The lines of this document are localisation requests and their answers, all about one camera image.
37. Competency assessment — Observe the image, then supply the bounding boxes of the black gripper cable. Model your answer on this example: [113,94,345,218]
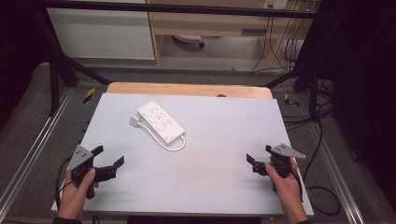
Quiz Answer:
[289,166,305,203]
[54,154,75,210]

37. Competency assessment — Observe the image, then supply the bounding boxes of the white power strip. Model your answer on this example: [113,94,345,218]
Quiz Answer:
[136,100,187,145]

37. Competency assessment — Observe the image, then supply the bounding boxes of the white cabinet panel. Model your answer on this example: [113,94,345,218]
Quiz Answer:
[46,0,156,61]

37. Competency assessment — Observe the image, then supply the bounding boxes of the white power strip cable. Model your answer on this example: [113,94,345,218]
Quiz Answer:
[137,120,188,153]

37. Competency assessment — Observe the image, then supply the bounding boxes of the person's right hand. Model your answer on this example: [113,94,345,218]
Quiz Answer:
[264,158,305,217]

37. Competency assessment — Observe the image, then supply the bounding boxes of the wooden table board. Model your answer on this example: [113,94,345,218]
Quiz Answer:
[105,81,274,100]

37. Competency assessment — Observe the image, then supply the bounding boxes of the white wall socket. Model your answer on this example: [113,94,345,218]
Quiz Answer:
[262,0,290,10]

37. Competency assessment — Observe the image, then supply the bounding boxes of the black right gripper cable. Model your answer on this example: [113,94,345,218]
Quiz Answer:
[289,166,305,203]

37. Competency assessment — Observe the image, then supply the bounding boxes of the black curtain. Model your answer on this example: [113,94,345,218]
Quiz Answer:
[0,0,52,129]
[306,0,396,216]

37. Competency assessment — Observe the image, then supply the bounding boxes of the person's left hand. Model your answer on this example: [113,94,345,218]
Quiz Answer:
[57,167,99,220]

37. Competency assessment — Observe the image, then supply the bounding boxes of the hanging black cables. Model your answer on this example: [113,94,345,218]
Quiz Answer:
[250,15,307,74]

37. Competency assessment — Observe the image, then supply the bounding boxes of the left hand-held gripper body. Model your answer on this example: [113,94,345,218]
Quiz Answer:
[66,144,119,200]

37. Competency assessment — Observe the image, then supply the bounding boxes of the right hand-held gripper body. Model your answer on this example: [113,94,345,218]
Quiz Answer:
[252,143,307,193]

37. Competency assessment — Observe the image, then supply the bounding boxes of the yellow black striped tape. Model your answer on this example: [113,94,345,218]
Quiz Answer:
[283,92,301,107]
[82,87,96,105]

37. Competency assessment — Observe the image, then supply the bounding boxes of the black metal frame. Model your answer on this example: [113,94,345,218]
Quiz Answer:
[30,0,325,118]

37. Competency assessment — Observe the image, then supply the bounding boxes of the white chair base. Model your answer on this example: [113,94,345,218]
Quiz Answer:
[172,34,206,49]

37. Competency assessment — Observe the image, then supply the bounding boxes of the black floor cables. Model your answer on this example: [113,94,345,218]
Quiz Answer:
[281,78,343,217]

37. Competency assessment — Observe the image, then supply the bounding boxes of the aluminium floor rail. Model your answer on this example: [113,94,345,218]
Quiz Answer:
[306,119,366,224]
[0,88,75,213]

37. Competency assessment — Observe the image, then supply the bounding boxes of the light wooden desk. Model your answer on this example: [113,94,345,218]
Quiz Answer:
[145,0,314,69]

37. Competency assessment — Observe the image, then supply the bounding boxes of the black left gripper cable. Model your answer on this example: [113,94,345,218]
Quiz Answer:
[54,154,75,210]

